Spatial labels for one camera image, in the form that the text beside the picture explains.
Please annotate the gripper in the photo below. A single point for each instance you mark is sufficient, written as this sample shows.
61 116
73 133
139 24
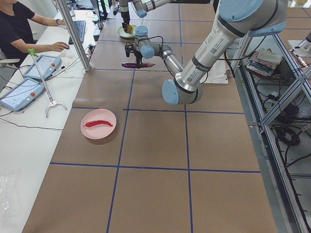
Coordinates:
125 16
138 57

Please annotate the red yellow pomegranate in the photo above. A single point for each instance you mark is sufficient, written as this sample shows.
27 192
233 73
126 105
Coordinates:
129 28

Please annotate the purple eggplant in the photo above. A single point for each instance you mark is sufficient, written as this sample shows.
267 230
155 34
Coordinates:
134 65

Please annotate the red chili pepper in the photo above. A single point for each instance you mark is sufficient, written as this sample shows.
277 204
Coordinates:
97 122

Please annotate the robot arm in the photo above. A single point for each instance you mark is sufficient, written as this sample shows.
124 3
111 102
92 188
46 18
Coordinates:
142 7
234 19

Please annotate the green plate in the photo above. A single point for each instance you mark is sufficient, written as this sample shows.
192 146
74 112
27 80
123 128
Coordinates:
125 35

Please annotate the black keyboard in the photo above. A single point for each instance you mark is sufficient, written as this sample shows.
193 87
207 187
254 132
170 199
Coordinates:
80 26

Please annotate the pink plate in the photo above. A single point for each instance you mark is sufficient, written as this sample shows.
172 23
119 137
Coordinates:
99 131

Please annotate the upper teach pendant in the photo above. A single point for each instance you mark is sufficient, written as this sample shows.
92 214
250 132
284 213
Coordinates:
47 64

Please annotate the teach pendant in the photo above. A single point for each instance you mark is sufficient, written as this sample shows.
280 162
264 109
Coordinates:
22 94
47 64

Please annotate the reacher grabber tool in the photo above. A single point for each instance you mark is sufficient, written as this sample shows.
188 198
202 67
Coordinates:
53 103

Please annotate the person in black shirt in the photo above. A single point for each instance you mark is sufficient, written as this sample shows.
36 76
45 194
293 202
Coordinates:
16 36

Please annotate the lower teach pendant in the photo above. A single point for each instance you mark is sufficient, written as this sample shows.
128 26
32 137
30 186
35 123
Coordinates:
22 94

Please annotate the stack of books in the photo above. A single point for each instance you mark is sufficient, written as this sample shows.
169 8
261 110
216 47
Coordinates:
264 62

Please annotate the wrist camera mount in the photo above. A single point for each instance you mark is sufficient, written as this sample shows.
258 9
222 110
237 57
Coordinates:
116 9
129 48

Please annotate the aluminium frame post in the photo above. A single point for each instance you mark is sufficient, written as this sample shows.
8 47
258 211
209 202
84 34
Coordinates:
62 6

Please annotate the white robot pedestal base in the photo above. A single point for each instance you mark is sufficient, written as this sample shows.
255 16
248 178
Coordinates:
217 74

